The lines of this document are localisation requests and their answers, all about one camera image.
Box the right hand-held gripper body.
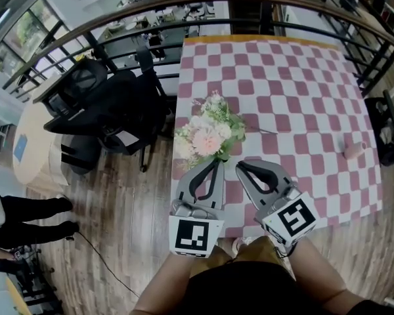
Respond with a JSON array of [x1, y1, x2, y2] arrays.
[[253, 179, 322, 247]]

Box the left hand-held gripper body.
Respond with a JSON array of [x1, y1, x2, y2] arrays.
[[167, 198, 226, 259]]

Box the pink and white flower bouquet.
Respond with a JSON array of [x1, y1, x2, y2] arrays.
[[173, 113, 247, 173]]

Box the small pink vase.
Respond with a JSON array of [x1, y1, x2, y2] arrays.
[[343, 140, 368, 160]]

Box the person's right forearm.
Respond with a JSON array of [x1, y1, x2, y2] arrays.
[[290, 236, 365, 308]]

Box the person's left forearm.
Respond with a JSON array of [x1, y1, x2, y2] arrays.
[[129, 253, 198, 315]]

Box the person's olive shorts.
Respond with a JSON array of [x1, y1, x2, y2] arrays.
[[189, 235, 295, 278]]

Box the person's right white shoe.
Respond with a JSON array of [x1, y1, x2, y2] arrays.
[[231, 236, 254, 253]]

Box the white paper label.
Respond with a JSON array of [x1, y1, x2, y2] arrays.
[[116, 133, 141, 156]]

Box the person's black shirt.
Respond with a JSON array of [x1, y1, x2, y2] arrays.
[[180, 261, 394, 315]]

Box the pink white checkered tablecloth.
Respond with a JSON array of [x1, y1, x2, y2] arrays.
[[171, 39, 383, 239]]

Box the black mesh office chair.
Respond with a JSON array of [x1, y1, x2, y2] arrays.
[[43, 46, 171, 173]]

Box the grey cloth bundle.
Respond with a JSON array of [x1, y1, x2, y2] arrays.
[[379, 123, 394, 146]]

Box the wooden table with white legs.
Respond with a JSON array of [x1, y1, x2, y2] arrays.
[[171, 33, 383, 239]]

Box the round table with beige cloth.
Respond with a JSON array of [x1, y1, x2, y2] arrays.
[[12, 102, 70, 195]]

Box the dark staircase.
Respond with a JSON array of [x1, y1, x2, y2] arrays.
[[226, 0, 276, 35]]

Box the large glass window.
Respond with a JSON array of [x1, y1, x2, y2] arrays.
[[0, 0, 70, 78]]

